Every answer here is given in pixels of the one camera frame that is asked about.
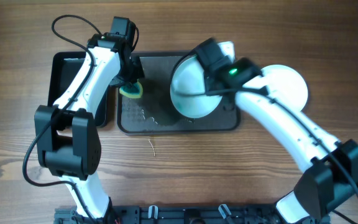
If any green yellow sponge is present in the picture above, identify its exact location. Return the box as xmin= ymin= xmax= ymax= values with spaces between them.
xmin=119 ymin=82 xmax=143 ymax=99

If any white plate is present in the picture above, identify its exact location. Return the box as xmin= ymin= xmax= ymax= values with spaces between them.
xmin=262 ymin=65 xmax=308 ymax=111
xmin=170 ymin=57 xmax=222 ymax=119

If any white plate top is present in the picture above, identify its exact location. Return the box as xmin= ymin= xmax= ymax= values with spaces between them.
xmin=262 ymin=65 xmax=308 ymax=111

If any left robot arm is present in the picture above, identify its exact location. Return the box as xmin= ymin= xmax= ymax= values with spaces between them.
xmin=22 ymin=31 xmax=141 ymax=223

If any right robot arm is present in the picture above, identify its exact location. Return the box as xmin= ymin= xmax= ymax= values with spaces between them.
xmin=195 ymin=39 xmax=358 ymax=223

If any brown serving tray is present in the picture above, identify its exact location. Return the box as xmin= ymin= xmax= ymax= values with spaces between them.
xmin=116 ymin=51 xmax=241 ymax=135

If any black water basin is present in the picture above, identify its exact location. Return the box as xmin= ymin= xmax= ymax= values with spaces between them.
xmin=47 ymin=52 xmax=109 ymax=128

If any small white string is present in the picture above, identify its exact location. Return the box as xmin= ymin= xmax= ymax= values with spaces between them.
xmin=147 ymin=138 xmax=157 ymax=157

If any black mounting rail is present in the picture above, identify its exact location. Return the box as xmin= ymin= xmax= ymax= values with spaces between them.
xmin=54 ymin=202 xmax=331 ymax=224

